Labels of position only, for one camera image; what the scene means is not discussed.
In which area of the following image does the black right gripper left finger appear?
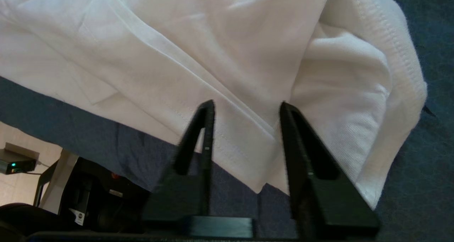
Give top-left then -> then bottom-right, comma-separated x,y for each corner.
142,99 -> 217,223

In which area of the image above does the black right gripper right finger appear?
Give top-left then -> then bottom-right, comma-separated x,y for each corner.
279,101 -> 381,240

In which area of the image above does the blue patterned bed sheet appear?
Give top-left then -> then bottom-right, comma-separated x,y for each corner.
0,0 -> 454,242

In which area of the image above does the white t-shirt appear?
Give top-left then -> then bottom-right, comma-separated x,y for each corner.
0,0 -> 428,210

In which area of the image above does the black box with green light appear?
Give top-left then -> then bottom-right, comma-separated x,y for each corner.
0,142 -> 40,175

